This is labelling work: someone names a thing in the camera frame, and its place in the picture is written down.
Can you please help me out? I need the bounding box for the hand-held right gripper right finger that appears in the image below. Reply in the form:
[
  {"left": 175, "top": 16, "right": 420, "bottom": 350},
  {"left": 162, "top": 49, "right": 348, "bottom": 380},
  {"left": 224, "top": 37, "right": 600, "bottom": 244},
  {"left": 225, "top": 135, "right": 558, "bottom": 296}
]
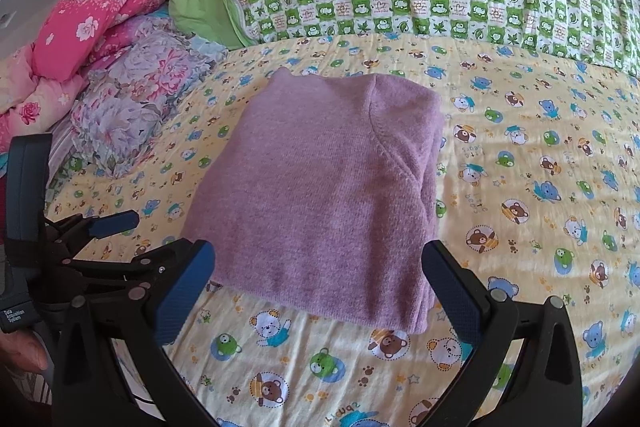
[{"left": 419, "top": 240, "right": 585, "bottom": 427}]

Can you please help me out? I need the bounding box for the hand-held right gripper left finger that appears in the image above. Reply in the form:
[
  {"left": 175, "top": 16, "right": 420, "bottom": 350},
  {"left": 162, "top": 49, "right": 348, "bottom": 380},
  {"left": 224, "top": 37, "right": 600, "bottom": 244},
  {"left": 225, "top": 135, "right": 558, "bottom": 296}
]
[{"left": 50, "top": 240, "right": 222, "bottom": 427}]

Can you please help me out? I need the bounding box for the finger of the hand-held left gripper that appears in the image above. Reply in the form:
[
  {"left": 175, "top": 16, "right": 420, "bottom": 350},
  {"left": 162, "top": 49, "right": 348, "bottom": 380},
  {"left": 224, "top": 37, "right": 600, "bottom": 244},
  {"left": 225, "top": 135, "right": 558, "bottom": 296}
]
[
  {"left": 61, "top": 237, "right": 195, "bottom": 290},
  {"left": 42, "top": 209, "right": 142, "bottom": 253}
]

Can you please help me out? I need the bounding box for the purple knit sweater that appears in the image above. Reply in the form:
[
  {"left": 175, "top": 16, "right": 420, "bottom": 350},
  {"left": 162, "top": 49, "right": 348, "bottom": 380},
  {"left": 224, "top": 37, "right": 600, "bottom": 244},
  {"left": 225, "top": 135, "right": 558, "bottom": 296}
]
[{"left": 181, "top": 73, "right": 443, "bottom": 335}]

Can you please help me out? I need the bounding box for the person's left hand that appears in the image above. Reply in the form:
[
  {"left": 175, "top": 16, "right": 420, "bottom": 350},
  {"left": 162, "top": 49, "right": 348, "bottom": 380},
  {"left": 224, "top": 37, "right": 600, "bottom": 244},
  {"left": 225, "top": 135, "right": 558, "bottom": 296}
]
[{"left": 0, "top": 330, "right": 51, "bottom": 374}]

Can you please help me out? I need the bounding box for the grey pink floral quilt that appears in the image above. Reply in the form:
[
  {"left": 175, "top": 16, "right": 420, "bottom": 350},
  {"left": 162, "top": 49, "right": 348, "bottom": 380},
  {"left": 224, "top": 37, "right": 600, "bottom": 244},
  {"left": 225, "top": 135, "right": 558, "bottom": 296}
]
[{"left": 69, "top": 14, "right": 231, "bottom": 180}]

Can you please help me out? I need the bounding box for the yellow bear-printed bedsheet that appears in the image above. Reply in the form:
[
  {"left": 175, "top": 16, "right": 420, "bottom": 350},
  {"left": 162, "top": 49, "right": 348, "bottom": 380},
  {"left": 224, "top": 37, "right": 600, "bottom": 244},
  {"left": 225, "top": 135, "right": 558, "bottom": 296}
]
[{"left": 42, "top": 32, "right": 640, "bottom": 427}]

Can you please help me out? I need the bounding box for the bright pink floral quilt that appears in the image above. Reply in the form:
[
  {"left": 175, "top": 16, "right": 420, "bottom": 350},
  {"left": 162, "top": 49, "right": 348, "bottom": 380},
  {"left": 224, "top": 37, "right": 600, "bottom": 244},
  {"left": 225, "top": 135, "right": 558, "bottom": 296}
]
[{"left": 0, "top": 0, "right": 178, "bottom": 150}]

